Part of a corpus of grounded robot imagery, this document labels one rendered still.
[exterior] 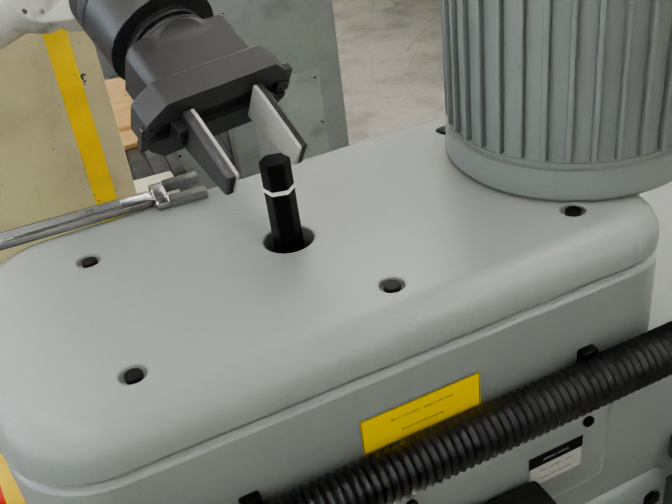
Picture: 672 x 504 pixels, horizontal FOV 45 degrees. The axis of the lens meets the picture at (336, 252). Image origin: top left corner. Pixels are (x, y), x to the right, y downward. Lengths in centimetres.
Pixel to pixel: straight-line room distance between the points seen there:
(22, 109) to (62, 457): 189
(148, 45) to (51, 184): 182
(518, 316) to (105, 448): 27
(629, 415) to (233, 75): 43
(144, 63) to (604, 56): 31
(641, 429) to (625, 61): 34
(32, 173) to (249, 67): 182
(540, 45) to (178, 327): 30
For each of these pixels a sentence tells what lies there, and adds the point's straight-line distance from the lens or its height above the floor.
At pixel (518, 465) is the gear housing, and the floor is 170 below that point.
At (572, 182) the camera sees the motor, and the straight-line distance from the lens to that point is 59.
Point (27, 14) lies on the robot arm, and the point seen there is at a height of 202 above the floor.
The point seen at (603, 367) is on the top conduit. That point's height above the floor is 181.
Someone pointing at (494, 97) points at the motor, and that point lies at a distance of 59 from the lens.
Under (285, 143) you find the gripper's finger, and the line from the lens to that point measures 59.
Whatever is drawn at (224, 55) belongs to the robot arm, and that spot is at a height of 201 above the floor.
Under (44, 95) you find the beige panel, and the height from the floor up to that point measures 147.
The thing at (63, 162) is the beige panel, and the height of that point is 127.
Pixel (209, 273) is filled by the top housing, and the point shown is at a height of 189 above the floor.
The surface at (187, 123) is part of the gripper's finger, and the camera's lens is 57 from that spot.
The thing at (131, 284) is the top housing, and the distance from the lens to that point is 57.
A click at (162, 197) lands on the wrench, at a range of 66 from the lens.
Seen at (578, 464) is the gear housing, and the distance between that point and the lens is 71.
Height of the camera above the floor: 219
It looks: 33 degrees down
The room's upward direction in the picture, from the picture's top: 8 degrees counter-clockwise
